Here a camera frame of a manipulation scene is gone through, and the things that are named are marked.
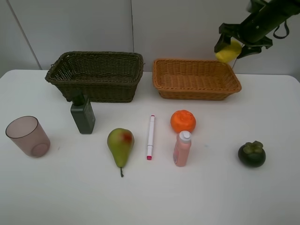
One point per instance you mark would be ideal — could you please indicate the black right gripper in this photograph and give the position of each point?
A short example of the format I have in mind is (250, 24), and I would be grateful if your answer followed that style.
(251, 32)

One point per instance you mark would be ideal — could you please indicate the yellow lemon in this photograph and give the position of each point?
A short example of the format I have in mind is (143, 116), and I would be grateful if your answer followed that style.
(230, 52)

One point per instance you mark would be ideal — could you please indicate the orange mandarin fruit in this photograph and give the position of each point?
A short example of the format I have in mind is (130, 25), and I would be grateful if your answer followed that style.
(183, 120)

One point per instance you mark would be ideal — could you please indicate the pink lotion bottle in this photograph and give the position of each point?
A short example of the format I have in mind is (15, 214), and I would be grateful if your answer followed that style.
(182, 148)

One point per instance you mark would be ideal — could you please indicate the white pink marker pen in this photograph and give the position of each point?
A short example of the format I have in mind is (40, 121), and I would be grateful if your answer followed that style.
(150, 137)

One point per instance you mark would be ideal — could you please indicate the green red pear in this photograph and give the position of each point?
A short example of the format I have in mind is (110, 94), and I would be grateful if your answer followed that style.
(120, 142)

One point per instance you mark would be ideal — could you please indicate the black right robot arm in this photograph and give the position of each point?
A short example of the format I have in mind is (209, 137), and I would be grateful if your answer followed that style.
(282, 10)

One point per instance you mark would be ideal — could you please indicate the orange wicker basket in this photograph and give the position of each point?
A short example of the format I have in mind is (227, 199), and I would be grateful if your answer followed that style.
(194, 79)

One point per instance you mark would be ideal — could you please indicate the dark brown wicker basket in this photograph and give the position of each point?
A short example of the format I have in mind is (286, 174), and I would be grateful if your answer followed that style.
(110, 77)

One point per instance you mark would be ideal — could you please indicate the dark green pump bottle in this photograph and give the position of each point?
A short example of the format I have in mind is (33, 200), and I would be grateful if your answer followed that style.
(82, 112)

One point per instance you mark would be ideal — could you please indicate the translucent pink plastic cup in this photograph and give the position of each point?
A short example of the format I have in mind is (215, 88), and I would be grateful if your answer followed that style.
(27, 133)

